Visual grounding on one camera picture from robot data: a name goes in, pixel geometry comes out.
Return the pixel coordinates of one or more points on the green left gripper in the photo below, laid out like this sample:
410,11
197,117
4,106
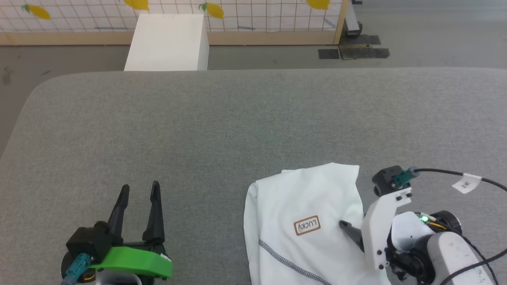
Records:
130,261

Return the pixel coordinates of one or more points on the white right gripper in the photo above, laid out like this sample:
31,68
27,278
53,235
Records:
378,229

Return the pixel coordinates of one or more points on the white t-shirt with logo patch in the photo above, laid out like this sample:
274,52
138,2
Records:
301,194

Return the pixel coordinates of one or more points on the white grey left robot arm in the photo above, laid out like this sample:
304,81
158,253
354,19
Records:
119,279

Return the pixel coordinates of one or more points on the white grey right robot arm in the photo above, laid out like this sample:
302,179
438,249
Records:
455,257

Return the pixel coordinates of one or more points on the white rectangular box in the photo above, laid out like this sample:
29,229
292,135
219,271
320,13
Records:
168,43

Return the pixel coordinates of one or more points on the black floor tape patch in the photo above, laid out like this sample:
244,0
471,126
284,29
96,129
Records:
364,53
360,39
328,54

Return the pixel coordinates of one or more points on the grey metal partition foot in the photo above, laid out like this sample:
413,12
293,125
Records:
351,21

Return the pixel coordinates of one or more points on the lemon print partition screen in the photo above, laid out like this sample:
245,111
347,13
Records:
257,19

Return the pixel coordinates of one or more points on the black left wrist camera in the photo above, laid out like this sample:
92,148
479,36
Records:
91,239

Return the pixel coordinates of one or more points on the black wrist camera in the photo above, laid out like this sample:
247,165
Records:
385,180
91,239

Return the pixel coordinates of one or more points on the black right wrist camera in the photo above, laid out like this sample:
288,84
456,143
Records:
385,180

